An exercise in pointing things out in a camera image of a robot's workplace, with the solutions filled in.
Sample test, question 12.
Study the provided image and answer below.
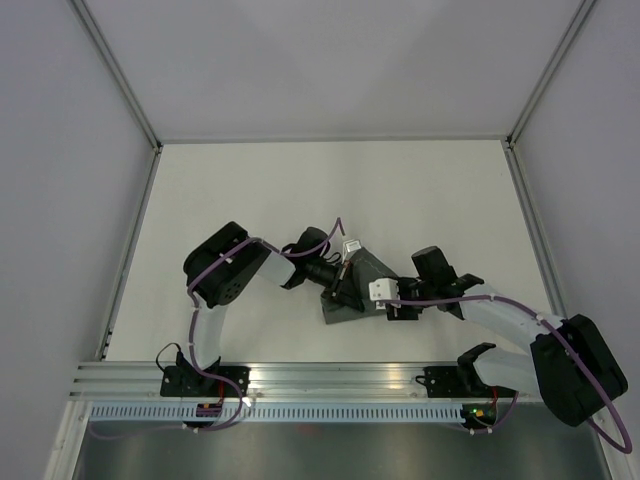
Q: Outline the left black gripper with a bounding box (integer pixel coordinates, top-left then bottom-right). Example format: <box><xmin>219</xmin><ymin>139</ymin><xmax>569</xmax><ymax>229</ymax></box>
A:
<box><xmin>306</xmin><ymin>260</ymin><xmax>362</xmax><ymax>314</ymax></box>

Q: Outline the grey cloth napkin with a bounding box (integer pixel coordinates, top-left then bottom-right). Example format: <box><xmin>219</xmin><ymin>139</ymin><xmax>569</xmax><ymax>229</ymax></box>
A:
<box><xmin>321</xmin><ymin>247</ymin><xmax>397</xmax><ymax>325</ymax></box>

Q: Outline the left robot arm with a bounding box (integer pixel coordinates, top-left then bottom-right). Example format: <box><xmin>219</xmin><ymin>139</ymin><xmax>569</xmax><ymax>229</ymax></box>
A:
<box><xmin>183</xmin><ymin>219</ymin><xmax>366</xmax><ymax>396</ymax></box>

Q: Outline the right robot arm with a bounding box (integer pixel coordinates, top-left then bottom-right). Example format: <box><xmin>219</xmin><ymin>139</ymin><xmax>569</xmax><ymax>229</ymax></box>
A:
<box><xmin>369</xmin><ymin>246</ymin><xmax>628</xmax><ymax>426</ymax></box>

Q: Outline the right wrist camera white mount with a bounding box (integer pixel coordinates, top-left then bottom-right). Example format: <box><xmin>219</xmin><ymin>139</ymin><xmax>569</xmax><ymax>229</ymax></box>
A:
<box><xmin>368</xmin><ymin>278</ymin><xmax>400</xmax><ymax>310</ymax></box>

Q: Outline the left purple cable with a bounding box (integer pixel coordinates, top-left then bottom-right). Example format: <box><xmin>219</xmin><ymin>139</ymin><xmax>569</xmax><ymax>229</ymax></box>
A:
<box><xmin>89</xmin><ymin>215</ymin><xmax>349</xmax><ymax>441</ymax></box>

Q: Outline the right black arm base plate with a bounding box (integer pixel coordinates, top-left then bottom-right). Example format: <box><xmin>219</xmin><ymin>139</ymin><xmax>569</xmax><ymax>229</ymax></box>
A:
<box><xmin>415</xmin><ymin>365</ymin><xmax>515</xmax><ymax>400</ymax></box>

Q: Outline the right aluminium table edge rail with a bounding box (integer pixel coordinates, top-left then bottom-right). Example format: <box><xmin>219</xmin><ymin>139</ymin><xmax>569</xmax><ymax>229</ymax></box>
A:
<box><xmin>502</xmin><ymin>139</ymin><xmax>570</xmax><ymax>318</ymax></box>

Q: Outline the aluminium table edge rail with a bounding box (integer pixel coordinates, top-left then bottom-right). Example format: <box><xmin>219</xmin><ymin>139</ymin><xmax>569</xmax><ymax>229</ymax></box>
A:
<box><xmin>502</xmin><ymin>139</ymin><xmax>570</xmax><ymax>318</ymax></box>
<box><xmin>92</xmin><ymin>143</ymin><xmax>164</xmax><ymax>361</ymax></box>

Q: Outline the white slotted cable duct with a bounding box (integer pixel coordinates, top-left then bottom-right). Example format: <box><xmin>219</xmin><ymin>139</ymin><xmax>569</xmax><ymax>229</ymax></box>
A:
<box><xmin>90</xmin><ymin>402</ymin><xmax>463</xmax><ymax>423</ymax></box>

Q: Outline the back aluminium frame bar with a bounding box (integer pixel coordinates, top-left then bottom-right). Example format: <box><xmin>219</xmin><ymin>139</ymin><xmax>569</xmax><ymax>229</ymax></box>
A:
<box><xmin>160</xmin><ymin>133</ymin><xmax>509</xmax><ymax>145</ymax></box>

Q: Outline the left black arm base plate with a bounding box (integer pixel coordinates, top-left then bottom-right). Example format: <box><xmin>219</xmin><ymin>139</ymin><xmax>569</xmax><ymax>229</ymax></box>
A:
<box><xmin>160</xmin><ymin>364</ymin><xmax>251</xmax><ymax>398</ymax></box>

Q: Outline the left aluminium table edge rail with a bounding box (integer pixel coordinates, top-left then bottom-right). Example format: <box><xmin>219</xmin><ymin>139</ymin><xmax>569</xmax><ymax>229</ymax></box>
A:
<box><xmin>92</xmin><ymin>143</ymin><xmax>164</xmax><ymax>361</ymax></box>

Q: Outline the aluminium mounting rail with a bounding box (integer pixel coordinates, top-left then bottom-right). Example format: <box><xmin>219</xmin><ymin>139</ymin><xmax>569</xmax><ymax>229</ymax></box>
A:
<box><xmin>69</xmin><ymin>360</ymin><xmax>616</xmax><ymax>404</ymax></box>

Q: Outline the right aluminium frame post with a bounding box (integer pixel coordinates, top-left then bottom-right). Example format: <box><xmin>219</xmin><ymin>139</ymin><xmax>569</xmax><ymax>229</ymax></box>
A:
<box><xmin>505</xmin><ymin>0</ymin><xmax>599</xmax><ymax>149</ymax></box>

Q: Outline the aluminium frame post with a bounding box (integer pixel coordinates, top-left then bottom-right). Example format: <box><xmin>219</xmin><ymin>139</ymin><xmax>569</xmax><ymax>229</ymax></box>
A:
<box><xmin>67</xmin><ymin>0</ymin><xmax>162</xmax><ymax>152</ymax></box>
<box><xmin>505</xmin><ymin>0</ymin><xmax>599</xmax><ymax>149</ymax></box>

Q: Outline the left aluminium frame post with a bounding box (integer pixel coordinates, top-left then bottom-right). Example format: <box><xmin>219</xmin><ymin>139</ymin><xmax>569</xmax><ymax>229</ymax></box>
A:
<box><xmin>67</xmin><ymin>0</ymin><xmax>162</xmax><ymax>152</ymax></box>

